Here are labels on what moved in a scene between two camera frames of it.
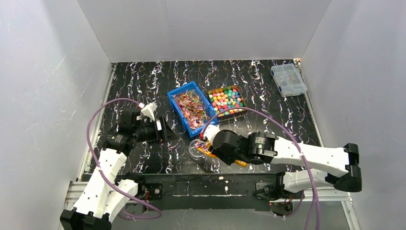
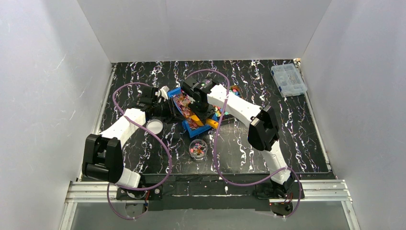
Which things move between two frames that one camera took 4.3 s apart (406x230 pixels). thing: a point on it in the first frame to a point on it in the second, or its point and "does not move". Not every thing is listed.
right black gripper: [214, 151] to [200, 111]
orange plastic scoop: [207, 153] to [208, 121]
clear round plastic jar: [195, 153] does not move
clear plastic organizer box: [287, 80] does not move
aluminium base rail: [74, 199] does not move
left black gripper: [163, 131] to [171, 108]
